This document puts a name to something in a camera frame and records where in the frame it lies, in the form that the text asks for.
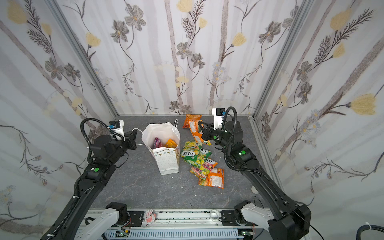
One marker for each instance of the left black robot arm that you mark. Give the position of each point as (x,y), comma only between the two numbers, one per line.
(103,154)

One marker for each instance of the white vented cable tray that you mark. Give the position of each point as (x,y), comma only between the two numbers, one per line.
(175,234)

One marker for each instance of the pink Fox's candy bag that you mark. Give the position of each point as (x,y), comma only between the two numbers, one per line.
(202,167)

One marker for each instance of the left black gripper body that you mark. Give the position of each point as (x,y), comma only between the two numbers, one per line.
(124,146)

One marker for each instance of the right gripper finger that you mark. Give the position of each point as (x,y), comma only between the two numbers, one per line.
(200,134)
(204,125)

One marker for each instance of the yellow mango candy bag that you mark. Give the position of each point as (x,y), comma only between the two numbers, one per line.
(170,144)

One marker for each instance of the green Fox's candy bag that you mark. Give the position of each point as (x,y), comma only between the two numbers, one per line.
(194,154)

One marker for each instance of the orange chip bag by wall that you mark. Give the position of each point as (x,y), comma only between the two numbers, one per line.
(190,118)

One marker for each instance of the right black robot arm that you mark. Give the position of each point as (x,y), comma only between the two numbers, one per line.
(285,219)

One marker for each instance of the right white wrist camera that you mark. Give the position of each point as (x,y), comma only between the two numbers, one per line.
(219,114)

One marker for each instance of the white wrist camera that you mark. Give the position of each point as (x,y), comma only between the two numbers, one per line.
(219,114)
(117,126)

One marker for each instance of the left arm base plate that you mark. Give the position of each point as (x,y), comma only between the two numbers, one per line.
(131,219)

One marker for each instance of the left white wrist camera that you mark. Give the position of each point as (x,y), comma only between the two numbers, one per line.
(117,126)

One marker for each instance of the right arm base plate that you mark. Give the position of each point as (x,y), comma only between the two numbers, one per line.
(233,218)

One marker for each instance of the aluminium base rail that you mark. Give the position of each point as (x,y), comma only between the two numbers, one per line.
(208,218)

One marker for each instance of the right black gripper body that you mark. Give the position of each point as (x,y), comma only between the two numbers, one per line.
(205,132)

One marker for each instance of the pink cartoon sticker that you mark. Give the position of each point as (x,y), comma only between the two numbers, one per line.
(149,217)

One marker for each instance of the orange snack bag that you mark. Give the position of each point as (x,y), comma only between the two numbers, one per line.
(193,125)
(214,179)

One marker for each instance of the white paper bag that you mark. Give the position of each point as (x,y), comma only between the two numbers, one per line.
(167,159)

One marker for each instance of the purple candy bag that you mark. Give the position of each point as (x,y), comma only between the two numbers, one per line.
(157,143)

